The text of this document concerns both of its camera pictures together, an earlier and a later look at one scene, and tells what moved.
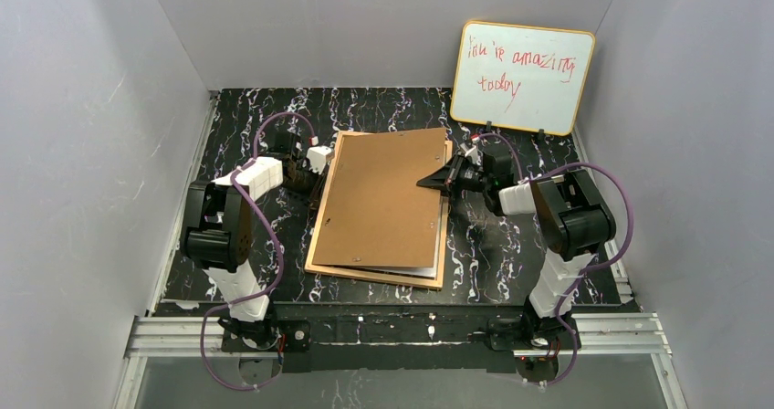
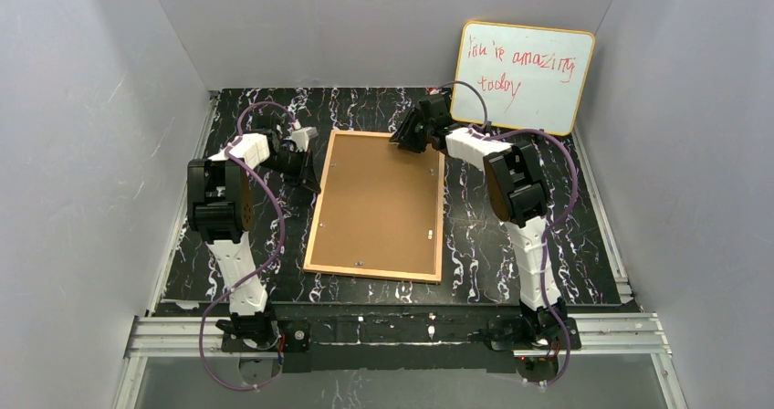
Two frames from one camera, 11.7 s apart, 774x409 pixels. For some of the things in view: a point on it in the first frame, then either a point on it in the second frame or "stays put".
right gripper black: x=455 y=175 to x=413 y=131
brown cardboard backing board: x=375 y=214 stays put
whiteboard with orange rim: x=521 y=78 stays put
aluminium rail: x=600 y=336 stays put
